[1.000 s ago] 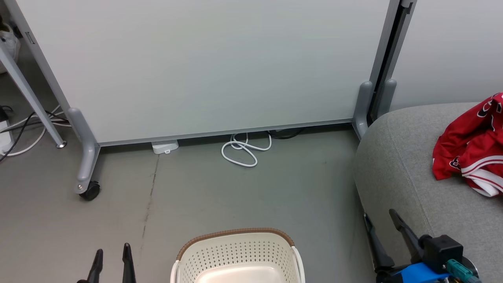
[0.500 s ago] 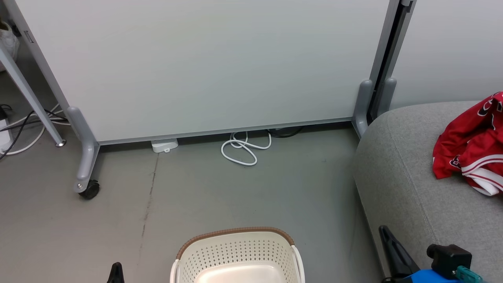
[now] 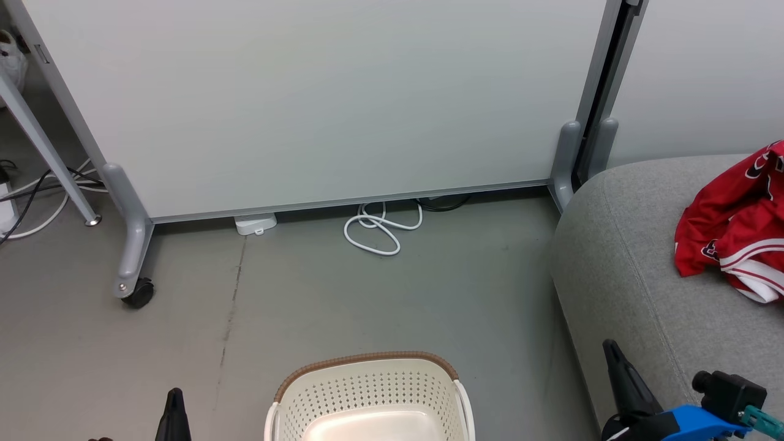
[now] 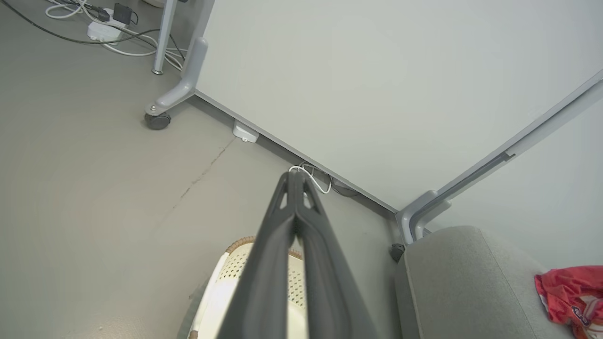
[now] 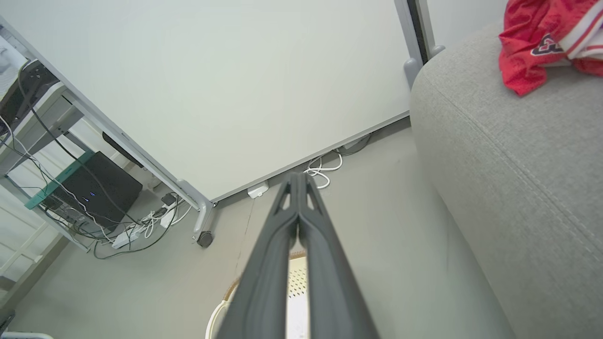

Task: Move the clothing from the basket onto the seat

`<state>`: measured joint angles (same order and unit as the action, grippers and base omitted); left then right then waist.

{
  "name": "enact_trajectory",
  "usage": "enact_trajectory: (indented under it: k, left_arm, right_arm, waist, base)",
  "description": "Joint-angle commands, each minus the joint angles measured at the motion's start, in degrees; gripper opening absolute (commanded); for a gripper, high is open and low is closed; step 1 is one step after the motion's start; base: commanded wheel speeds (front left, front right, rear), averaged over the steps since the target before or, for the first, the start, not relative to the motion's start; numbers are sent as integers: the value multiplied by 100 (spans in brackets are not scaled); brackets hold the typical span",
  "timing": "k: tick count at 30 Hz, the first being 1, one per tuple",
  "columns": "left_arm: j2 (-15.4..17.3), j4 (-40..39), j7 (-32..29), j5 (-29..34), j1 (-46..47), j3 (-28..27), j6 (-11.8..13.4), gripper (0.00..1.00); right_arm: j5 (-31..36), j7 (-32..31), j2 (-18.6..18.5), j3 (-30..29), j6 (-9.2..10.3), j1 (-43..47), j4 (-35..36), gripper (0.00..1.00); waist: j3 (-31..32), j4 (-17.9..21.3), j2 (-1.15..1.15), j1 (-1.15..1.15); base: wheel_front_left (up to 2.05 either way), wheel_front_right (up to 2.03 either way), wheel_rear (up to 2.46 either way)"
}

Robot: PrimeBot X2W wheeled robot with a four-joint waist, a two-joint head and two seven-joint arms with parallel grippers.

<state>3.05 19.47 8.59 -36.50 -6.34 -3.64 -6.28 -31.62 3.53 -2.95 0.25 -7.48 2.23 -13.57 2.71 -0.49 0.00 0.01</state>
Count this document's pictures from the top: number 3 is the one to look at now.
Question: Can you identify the cream plastic laundry basket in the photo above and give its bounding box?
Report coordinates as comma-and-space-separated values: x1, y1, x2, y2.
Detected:
264, 351, 477, 441

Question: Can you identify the grey fabric sofa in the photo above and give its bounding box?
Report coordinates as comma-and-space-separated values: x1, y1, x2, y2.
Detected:
549, 153, 784, 441

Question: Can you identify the thin black cable loop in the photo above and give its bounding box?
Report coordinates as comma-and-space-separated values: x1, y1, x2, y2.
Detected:
415, 192, 474, 213

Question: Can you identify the grey metal table leg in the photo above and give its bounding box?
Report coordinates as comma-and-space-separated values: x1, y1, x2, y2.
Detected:
0, 66, 103, 228

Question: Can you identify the small white plastic box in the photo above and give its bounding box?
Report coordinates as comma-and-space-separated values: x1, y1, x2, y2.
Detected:
233, 212, 278, 237

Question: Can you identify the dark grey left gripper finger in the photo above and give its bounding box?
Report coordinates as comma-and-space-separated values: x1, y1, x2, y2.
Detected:
154, 387, 192, 441

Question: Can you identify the narrow white partition panel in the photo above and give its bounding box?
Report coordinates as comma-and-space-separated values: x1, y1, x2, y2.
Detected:
575, 0, 784, 187

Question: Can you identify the wide white partition panel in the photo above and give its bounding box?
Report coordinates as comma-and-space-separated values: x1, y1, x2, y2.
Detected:
3, 0, 620, 301

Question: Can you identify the white floor cable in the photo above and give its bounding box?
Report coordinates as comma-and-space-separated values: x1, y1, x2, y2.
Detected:
0, 158, 111, 241

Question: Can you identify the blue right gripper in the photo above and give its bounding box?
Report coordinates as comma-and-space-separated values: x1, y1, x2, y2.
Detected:
602, 339, 754, 441

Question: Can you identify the black floor cable bundle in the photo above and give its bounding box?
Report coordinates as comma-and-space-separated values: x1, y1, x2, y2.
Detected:
0, 159, 106, 247

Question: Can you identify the black caster wheel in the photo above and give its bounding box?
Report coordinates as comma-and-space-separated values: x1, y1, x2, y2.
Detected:
121, 277, 156, 309

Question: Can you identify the red basketball jersey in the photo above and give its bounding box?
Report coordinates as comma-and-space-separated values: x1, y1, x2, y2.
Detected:
674, 140, 784, 304

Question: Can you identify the coiled white cable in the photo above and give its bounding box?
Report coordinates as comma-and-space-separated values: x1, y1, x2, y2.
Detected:
343, 200, 425, 257

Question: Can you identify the teal cable connector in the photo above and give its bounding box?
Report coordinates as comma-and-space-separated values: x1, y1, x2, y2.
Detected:
740, 405, 784, 437

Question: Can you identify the white plastic bag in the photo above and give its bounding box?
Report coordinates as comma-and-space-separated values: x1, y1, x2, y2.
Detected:
0, 29, 29, 111

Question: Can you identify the white power strip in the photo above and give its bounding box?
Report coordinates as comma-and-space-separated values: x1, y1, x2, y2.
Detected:
0, 179, 20, 235

